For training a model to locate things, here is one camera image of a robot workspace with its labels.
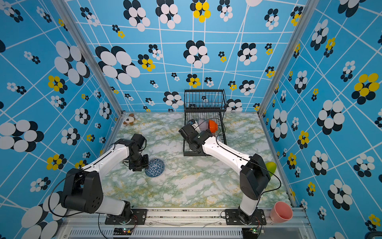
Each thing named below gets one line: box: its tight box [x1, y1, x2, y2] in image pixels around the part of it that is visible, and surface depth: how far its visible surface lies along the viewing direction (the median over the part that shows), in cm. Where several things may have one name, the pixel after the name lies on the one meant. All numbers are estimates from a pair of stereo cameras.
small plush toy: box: [122, 113, 136, 127], surface depth 114 cm
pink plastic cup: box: [270, 201, 293, 224], surface depth 68 cm
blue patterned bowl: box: [144, 158, 166, 178], surface depth 90 cm
